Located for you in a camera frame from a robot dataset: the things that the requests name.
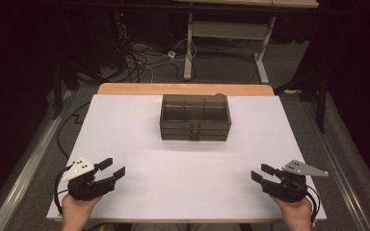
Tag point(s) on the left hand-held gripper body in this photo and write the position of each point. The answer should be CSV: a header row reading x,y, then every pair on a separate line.
x,y
88,189

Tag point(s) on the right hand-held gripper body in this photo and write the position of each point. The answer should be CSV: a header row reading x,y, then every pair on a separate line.
x,y
287,191

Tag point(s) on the smoky clear plastic drawer box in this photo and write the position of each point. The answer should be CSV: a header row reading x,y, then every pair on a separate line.
x,y
179,110

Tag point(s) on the person's right hand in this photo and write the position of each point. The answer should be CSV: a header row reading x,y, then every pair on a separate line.
x,y
297,216

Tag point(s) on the person's left hand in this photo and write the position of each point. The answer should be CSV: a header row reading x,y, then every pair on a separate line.
x,y
77,215

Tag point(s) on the white table mat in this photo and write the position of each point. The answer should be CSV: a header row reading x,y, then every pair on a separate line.
x,y
179,179

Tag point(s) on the black stand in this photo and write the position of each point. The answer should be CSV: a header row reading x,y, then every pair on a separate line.
x,y
321,109
58,96

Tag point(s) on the wooden table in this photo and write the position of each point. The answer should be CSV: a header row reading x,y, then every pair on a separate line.
x,y
186,89

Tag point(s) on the white power adapter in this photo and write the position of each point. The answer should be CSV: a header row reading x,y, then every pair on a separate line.
x,y
171,54

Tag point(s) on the metal floor rail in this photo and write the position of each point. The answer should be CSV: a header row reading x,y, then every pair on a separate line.
x,y
330,154
29,166

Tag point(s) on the white desk frame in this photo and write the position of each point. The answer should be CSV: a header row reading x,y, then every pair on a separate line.
x,y
228,30

